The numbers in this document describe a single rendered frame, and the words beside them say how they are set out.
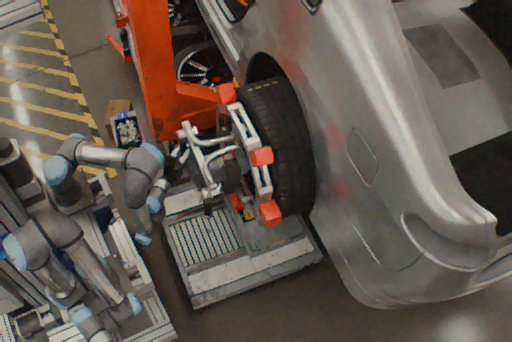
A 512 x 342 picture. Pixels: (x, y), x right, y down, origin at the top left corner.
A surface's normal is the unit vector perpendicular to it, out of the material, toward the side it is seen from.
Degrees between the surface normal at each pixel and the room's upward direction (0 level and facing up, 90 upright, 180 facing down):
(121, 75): 0
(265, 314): 0
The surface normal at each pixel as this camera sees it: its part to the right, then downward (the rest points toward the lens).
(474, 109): 0.18, -0.22
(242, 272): 0.04, -0.55
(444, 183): -0.14, -0.29
